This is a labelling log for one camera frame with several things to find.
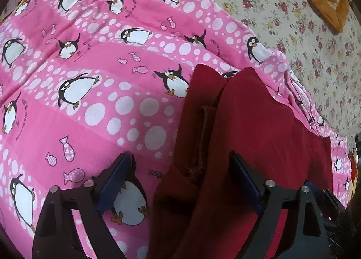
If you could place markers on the floral cream bed sheet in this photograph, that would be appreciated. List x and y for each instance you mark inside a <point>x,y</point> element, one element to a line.
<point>326,63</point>

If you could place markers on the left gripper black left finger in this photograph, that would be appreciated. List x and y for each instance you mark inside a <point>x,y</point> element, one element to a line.
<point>56,235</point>

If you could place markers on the pink penguin print blanket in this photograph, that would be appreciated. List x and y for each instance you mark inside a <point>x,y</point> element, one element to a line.
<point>83,81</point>

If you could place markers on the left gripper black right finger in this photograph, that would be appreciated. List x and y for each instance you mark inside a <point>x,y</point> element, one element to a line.
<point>288,221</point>

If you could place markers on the dark red small garment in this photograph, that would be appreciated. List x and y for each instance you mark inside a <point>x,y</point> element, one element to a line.
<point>198,212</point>

